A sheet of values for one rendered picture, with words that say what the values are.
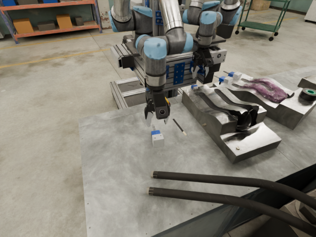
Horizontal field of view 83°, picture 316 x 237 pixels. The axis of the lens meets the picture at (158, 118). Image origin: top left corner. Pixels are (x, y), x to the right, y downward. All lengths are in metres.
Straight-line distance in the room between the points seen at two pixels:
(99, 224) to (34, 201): 1.22
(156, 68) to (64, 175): 1.51
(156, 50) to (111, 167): 0.52
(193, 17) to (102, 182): 0.99
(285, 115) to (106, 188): 0.96
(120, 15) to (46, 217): 1.53
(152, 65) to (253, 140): 0.58
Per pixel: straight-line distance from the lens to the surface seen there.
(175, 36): 0.75
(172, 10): 0.79
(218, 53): 1.42
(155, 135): 0.85
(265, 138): 0.97
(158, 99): 0.67
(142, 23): 1.23
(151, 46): 0.60
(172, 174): 0.74
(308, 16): 8.04
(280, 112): 1.17
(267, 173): 0.92
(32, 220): 1.83
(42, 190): 1.92
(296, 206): 0.90
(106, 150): 0.90
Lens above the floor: 1.48
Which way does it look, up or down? 41 degrees down
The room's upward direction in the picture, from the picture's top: straight up
